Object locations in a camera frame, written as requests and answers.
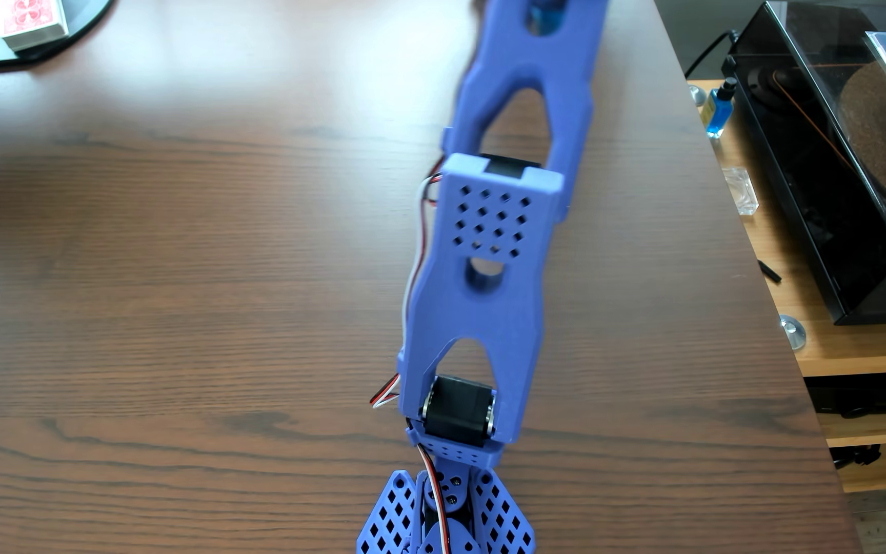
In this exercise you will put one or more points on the small blue liquid bottle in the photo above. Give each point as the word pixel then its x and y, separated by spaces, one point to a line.
pixel 718 111

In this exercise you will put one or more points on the small silver knob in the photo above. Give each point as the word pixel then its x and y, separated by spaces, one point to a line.
pixel 697 95

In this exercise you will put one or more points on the black round mat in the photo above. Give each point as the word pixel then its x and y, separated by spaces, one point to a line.
pixel 81 19

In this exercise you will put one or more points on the silver metal disc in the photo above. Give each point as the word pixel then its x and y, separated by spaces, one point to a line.
pixel 793 333

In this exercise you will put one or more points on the light wooden sideboard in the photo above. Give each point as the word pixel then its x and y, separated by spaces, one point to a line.
pixel 850 350

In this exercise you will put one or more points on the red playing card box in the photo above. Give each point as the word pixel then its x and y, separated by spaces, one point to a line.
pixel 31 21

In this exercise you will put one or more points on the small black stick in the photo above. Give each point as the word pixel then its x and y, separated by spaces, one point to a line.
pixel 769 272

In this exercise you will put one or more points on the black turntable with dust cover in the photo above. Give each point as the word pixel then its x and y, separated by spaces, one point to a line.
pixel 820 154

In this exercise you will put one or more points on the clear acrylic block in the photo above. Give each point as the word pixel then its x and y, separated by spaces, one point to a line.
pixel 741 192

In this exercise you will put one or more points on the blue 3D-printed robot arm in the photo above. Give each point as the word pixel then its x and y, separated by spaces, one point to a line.
pixel 481 323

